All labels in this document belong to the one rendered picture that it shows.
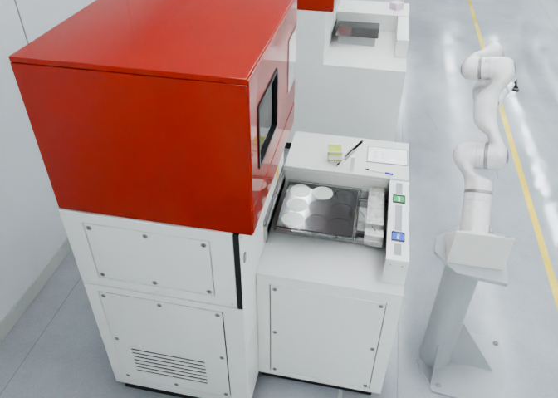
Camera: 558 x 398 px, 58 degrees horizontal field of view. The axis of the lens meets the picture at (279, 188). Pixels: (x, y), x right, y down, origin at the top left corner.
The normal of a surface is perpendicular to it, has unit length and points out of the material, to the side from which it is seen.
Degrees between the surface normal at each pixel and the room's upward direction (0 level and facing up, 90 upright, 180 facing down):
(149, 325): 90
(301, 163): 0
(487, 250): 90
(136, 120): 90
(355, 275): 0
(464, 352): 90
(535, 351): 0
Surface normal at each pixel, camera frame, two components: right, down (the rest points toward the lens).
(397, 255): 0.00, -0.79
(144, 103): -0.20, 0.59
